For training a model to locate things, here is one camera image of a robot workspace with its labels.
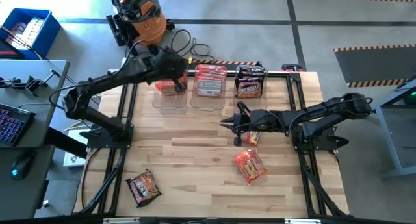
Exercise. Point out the gray metal cart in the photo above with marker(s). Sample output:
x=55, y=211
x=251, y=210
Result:
x=388, y=139

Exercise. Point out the white cardboard box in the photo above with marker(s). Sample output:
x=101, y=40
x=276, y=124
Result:
x=73, y=159

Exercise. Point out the black red small device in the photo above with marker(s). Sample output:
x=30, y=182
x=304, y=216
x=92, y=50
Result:
x=291, y=67

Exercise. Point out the gray desk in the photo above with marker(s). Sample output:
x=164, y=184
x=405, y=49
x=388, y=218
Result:
x=19, y=198

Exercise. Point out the clear plastic bin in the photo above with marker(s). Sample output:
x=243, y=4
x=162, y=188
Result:
x=208, y=104
x=169, y=104
x=250, y=104

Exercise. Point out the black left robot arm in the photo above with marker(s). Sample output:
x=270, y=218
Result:
x=107, y=79

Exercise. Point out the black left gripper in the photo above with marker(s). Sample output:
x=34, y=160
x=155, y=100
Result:
x=170, y=65

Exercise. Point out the white red packs stack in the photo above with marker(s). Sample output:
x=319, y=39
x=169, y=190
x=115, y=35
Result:
x=29, y=30

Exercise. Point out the black desk clamp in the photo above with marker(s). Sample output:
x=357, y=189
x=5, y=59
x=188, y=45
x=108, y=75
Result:
x=32, y=84

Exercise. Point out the black slanted bar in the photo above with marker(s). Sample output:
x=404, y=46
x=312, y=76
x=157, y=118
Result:
x=65, y=143

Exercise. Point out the orange Maruchan ramen pack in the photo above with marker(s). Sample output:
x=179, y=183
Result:
x=250, y=166
x=164, y=87

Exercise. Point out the orange black shop vacuum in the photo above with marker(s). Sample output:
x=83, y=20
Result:
x=146, y=16

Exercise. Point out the blue plastic crate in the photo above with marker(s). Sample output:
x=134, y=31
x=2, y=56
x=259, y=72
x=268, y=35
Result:
x=48, y=32

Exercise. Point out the silver metal bracket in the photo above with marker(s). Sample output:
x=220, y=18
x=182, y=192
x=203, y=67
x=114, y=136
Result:
x=302, y=221
x=120, y=220

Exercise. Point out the black device green light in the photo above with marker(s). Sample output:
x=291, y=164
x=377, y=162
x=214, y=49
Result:
x=412, y=95

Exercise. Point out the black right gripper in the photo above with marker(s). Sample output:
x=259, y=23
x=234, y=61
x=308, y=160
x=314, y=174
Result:
x=263, y=120

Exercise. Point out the backlit keyboard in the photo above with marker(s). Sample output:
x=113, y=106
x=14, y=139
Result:
x=13, y=125

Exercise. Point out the black aluminium table frame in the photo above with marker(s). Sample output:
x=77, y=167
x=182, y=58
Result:
x=143, y=120

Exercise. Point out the black computer mouse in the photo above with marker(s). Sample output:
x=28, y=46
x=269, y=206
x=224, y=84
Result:
x=22, y=165

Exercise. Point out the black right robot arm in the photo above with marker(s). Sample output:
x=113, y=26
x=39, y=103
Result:
x=325, y=108

